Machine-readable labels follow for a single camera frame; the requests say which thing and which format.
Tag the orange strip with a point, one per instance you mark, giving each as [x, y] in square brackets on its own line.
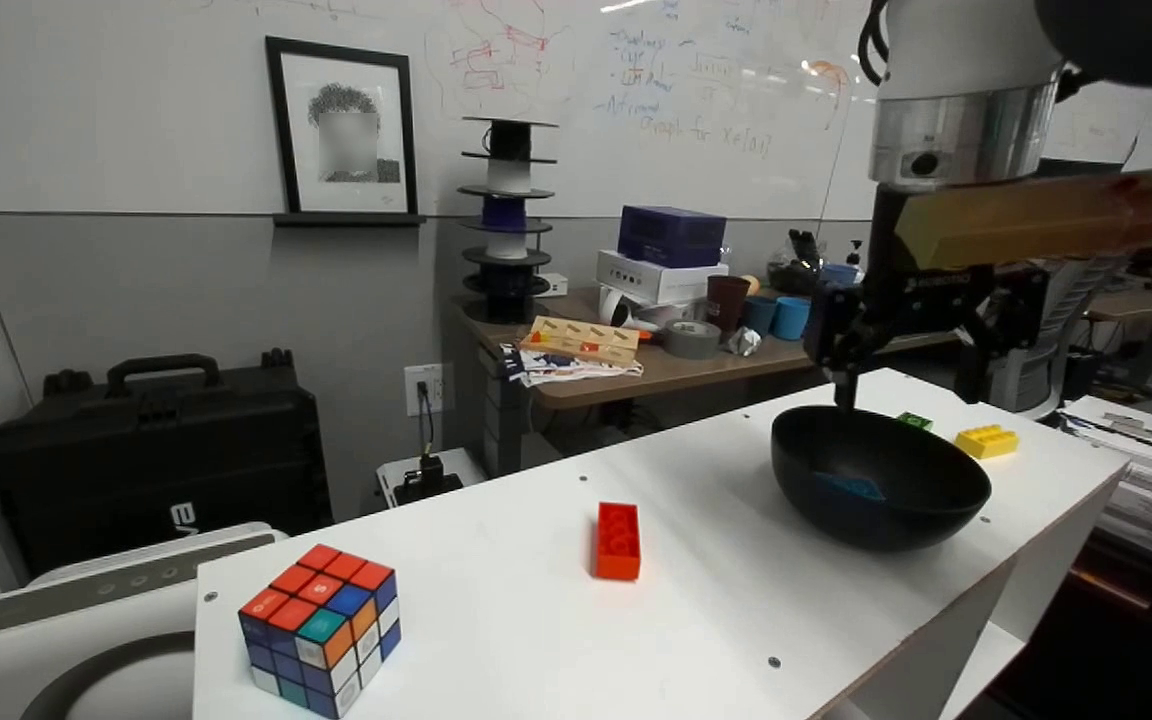
[1110, 585]

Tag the printed magazines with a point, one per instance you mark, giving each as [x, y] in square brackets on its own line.
[576, 374]

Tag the blue cup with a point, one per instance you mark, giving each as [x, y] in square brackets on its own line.
[792, 317]

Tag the dark brown mug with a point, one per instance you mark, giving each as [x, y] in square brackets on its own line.
[730, 302]

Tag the orange yellow game box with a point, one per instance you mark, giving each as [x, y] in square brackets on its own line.
[582, 343]

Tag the black hard carrying case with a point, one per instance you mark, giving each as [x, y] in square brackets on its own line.
[150, 462]

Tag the yellow translucent camera mount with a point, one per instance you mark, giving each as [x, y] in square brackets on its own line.
[1041, 214]

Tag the white floor power box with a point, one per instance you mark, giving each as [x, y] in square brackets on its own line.
[428, 479]

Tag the white paper stack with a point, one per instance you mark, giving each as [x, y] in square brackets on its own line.
[1148, 454]

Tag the white board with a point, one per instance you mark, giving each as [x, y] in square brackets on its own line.
[539, 613]

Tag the white wall outlet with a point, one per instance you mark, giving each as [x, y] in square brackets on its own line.
[420, 388]

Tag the white cardboard box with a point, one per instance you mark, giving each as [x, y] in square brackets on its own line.
[649, 280]

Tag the grey duct tape roll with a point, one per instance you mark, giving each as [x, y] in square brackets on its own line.
[695, 337]

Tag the orange toy brick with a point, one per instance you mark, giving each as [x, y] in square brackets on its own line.
[617, 544]

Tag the black bowl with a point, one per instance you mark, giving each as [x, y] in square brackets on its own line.
[910, 512]

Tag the grey mesh office chair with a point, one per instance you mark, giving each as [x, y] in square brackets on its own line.
[1057, 363]

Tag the black framed portrait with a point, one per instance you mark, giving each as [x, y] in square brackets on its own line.
[341, 134]

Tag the stacked filament spool tower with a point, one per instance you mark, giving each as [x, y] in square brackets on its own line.
[509, 220]

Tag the wooden desk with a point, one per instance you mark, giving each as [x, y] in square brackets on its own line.
[683, 374]

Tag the white grey machine housing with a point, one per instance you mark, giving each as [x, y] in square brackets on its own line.
[56, 613]

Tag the Rubik's cube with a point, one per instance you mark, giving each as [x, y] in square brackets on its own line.
[323, 626]

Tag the dark blue box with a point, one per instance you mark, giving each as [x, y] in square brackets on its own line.
[671, 239]

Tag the yellow toy brick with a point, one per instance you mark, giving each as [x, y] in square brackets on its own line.
[984, 440]

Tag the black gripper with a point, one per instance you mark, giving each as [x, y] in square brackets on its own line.
[948, 292]

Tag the green toy brick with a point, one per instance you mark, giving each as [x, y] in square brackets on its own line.
[919, 422]

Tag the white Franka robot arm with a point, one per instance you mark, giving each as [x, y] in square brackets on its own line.
[976, 81]

